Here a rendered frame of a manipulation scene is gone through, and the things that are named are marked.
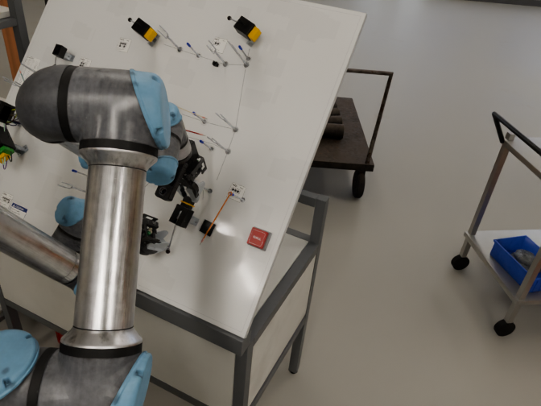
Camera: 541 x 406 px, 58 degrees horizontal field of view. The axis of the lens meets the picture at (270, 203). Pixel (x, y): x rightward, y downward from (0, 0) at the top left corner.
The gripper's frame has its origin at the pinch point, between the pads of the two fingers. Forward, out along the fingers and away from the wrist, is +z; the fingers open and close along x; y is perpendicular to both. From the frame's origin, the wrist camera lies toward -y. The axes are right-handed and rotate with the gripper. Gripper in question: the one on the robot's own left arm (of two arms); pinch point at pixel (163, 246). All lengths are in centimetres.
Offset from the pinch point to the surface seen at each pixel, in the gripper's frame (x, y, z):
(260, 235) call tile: -5.4, 27.8, 10.0
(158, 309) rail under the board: -14.8, -11.1, 7.5
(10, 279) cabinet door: 21, -84, 3
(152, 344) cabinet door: -18.2, -31.4, 23.8
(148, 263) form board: -1.0, -9.4, 2.9
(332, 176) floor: 128, -22, 221
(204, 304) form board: -17.7, 4.2, 10.7
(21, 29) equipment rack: 95, -33, -29
